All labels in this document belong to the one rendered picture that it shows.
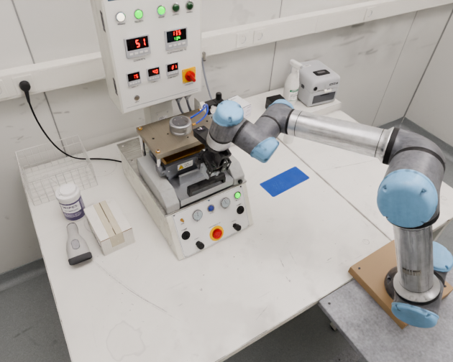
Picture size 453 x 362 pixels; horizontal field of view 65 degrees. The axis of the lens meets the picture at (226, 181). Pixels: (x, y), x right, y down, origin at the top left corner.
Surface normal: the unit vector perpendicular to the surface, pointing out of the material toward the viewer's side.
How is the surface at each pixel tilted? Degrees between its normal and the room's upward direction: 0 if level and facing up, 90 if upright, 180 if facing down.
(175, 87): 90
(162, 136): 0
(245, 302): 0
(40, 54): 90
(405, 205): 87
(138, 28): 90
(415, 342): 0
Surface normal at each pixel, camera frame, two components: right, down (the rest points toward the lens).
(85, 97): 0.51, 0.61
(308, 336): 0.04, -0.72
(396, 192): -0.55, 0.53
